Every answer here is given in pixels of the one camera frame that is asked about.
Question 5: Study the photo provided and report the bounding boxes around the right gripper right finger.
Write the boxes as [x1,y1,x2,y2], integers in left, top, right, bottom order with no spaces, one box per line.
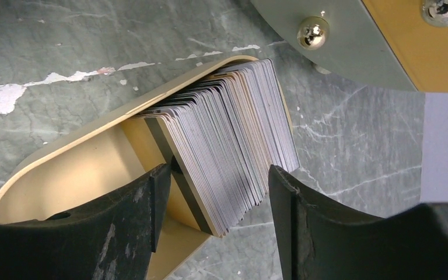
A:
[268,165,448,279]

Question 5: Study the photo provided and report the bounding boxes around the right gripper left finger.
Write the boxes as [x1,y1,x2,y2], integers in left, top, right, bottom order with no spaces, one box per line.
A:
[0,164,171,279]

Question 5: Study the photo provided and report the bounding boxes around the gold credit card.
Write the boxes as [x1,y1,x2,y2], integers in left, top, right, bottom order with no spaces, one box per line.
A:
[143,117,226,237]

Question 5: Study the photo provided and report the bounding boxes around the tan oval card tray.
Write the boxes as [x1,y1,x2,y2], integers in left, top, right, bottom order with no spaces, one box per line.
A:
[0,55,259,279]

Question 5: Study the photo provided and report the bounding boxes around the stack of white cards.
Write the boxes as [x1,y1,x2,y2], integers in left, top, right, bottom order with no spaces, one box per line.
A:
[131,58,300,233]

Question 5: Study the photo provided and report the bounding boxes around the round white drawer cabinet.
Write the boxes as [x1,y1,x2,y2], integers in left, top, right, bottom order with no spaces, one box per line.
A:
[253,1,448,93]

